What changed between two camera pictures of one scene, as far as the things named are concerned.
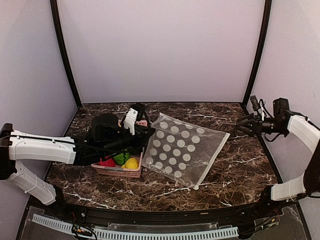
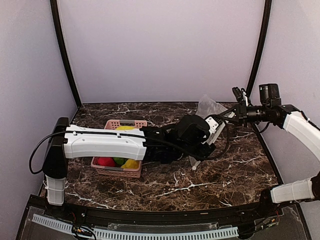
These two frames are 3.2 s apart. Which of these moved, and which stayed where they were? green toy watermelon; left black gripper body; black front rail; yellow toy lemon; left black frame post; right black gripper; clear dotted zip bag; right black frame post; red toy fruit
Moved: left black gripper body; right black gripper; clear dotted zip bag
Stayed: left black frame post; black front rail; yellow toy lemon; green toy watermelon; red toy fruit; right black frame post
